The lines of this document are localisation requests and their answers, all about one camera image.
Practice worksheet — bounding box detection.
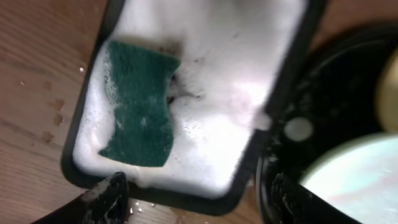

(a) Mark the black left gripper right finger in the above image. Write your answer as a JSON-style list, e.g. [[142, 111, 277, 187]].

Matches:
[[271, 174, 359, 224]]

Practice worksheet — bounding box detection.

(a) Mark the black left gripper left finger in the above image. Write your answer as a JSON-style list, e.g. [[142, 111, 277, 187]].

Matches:
[[32, 172, 129, 224]]

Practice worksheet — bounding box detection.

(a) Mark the green yellow sponge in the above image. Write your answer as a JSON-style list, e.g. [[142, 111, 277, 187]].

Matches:
[[99, 41, 180, 167]]

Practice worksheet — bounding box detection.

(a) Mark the round black tray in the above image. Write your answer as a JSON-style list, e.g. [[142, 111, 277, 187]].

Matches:
[[256, 23, 397, 223]]

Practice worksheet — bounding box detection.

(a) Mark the black rectangular soap tray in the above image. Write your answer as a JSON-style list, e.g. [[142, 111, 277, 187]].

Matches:
[[61, 1, 326, 216]]

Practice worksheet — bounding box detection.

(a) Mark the yellow plate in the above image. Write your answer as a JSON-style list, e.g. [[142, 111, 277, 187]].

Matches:
[[375, 49, 397, 133]]

